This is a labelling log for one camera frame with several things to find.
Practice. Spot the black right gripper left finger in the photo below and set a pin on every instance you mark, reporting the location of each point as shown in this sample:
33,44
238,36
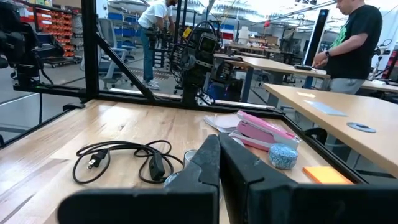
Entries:
155,205

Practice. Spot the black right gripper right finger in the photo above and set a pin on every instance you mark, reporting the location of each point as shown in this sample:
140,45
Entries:
295,205

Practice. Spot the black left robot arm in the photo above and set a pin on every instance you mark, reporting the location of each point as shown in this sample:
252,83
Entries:
189,81

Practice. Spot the white plastic container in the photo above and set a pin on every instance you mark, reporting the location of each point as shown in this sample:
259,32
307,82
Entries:
243,35

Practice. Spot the orange sticky note pad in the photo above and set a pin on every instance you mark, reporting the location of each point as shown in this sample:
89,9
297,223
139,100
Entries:
326,175

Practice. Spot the blue storage box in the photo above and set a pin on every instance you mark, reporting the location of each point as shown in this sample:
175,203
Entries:
224,90

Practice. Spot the blue tape roll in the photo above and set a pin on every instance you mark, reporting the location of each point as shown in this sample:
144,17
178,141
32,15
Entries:
283,156

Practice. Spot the person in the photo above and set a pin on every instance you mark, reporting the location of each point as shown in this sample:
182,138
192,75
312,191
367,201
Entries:
354,46
150,37

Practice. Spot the wooden office desk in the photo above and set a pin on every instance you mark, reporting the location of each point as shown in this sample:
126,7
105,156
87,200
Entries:
273,67

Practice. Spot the blue storage shelf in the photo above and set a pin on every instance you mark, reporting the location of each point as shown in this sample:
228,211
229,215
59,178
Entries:
122,26

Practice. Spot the grey office chair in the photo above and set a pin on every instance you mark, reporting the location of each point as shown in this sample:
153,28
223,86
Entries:
113,56

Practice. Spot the small black flat device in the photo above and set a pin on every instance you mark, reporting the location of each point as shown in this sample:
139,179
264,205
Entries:
302,67

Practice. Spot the white rectangular card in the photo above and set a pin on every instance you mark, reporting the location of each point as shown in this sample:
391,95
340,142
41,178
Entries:
326,108

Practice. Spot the tall black panel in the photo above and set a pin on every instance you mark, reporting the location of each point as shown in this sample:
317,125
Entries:
316,37

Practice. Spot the light brown wooden desk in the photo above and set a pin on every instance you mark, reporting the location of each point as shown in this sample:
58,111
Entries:
357,109

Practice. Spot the orange parts bin shelf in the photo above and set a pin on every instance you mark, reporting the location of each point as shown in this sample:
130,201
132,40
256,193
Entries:
53,28

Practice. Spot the black aluminium table frame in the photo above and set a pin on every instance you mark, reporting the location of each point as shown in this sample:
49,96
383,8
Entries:
90,49

